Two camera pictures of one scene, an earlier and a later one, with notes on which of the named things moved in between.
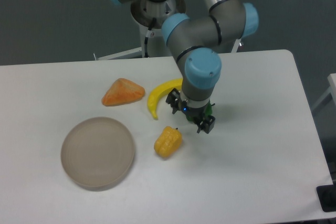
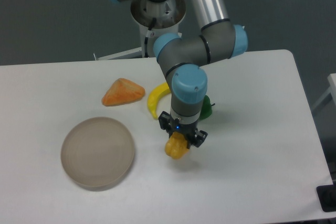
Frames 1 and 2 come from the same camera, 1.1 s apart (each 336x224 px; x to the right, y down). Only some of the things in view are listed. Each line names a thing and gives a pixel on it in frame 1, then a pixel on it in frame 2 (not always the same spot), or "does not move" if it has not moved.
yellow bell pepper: (168, 141) → (176, 146)
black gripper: (206, 123) → (188, 130)
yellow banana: (177, 84) does not move
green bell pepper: (208, 111) does not move
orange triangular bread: (123, 91) does not move
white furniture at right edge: (332, 78) does not move
